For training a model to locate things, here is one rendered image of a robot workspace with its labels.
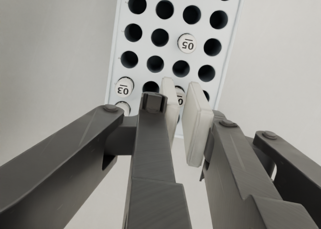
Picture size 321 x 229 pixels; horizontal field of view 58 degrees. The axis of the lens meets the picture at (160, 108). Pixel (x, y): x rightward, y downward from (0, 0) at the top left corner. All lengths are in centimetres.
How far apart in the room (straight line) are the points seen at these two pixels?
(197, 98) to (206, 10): 7
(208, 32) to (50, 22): 13
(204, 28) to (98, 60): 9
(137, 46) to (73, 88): 8
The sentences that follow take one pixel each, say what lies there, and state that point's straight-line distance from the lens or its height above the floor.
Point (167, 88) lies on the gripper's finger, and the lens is 17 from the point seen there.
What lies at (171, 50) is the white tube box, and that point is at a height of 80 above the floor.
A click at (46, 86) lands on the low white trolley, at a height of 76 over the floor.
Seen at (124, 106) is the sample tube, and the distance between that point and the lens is 21.
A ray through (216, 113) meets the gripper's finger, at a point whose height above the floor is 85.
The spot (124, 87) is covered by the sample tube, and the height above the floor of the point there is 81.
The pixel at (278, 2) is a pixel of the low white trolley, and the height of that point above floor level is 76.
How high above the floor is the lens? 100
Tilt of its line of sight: 73 degrees down
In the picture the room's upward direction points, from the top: 178 degrees counter-clockwise
